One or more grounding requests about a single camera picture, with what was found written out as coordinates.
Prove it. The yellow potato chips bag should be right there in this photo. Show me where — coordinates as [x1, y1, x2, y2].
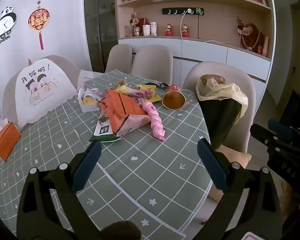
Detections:
[115, 85, 161, 105]

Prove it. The red doll figurine right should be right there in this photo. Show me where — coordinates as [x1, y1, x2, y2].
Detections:
[181, 24, 189, 37]

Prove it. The green checkered tablecloth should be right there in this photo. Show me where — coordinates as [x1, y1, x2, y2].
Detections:
[0, 69, 213, 240]

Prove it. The red gold paper cup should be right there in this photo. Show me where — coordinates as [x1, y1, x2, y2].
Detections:
[162, 85, 186, 110]

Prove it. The beige chair far left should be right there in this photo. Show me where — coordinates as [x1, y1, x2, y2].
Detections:
[105, 44, 133, 74]

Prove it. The white cup pair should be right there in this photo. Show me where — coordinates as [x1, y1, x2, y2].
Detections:
[142, 22, 157, 36]

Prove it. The orange tissue box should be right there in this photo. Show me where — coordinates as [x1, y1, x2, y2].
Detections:
[0, 119, 21, 162]

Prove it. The large red doll decoration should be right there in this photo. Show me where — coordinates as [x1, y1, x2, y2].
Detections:
[237, 17, 265, 55]

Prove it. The beige chair middle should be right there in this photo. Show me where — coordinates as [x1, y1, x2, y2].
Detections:
[131, 45, 173, 85]

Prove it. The red chinese knot ornament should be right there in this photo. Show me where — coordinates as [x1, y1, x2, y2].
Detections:
[28, 1, 50, 50]

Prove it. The black hair tie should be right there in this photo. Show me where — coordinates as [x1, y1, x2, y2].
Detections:
[144, 81, 170, 91]

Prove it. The orange snack bag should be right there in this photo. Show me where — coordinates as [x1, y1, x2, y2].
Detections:
[98, 89, 150, 137]

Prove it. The pink caterpillar toy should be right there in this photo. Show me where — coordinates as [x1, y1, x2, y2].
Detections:
[142, 101, 165, 141]

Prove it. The beige chair near bin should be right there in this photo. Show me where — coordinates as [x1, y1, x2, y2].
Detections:
[183, 62, 256, 153]

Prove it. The red doll figurine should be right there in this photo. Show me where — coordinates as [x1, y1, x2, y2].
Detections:
[181, 24, 189, 37]
[165, 24, 173, 36]

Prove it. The beige chair behind cover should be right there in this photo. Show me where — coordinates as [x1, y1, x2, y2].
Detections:
[0, 55, 81, 126]

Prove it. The green white milk carton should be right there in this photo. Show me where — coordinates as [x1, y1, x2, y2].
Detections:
[89, 110, 121, 142]

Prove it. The panda wall clock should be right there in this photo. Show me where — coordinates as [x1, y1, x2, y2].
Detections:
[0, 7, 17, 44]

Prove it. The white charging cable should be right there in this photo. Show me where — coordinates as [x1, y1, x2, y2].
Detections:
[179, 9, 225, 43]

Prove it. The black power strip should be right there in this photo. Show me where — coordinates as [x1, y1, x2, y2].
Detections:
[162, 7, 204, 16]

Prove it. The white yellow paper box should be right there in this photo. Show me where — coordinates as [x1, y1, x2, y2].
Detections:
[78, 88, 106, 113]

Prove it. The red doll figurine left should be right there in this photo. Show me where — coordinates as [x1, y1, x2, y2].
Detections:
[165, 24, 173, 36]

